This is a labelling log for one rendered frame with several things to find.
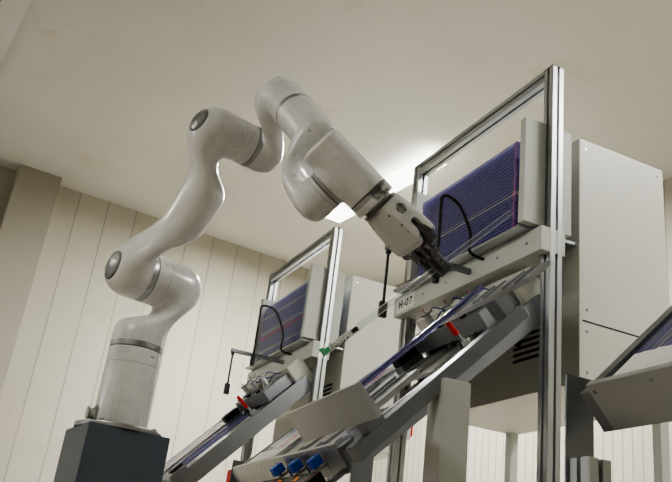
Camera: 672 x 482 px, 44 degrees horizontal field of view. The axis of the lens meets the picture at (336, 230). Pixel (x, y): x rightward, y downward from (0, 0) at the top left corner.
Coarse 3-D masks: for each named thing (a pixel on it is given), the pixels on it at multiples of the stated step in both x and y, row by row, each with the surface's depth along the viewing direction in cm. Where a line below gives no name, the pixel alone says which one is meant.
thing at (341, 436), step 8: (384, 408) 197; (336, 432) 205; (344, 432) 198; (312, 440) 214; (320, 440) 207; (328, 440) 200; (336, 440) 190; (344, 440) 188; (296, 448) 217; (304, 448) 206
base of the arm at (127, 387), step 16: (112, 352) 185; (128, 352) 184; (144, 352) 185; (112, 368) 183; (128, 368) 182; (144, 368) 184; (112, 384) 181; (128, 384) 181; (144, 384) 183; (96, 400) 183; (112, 400) 180; (128, 400) 180; (144, 400) 182; (96, 416) 180; (112, 416) 178; (128, 416) 179; (144, 416) 182; (144, 432) 177
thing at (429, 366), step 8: (440, 352) 228; (448, 352) 220; (456, 352) 211; (424, 360) 230; (432, 360) 223; (440, 360) 215; (448, 360) 207; (416, 368) 226; (424, 368) 216; (432, 368) 211; (392, 376) 238; (424, 376) 212; (416, 384) 229
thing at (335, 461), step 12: (336, 444) 179; (276, 456) 208; (288, 456) 200; (300, 456) 195; (312, 456) 190; (324, 456) 185; (336, 456) 180; (240, 468) 230; (252, 468) 222; (264, 468) 216; (324, 468) 188; (336, 468) 183; (240, 480) 234; (252, 480) 226; (264, 480) 220
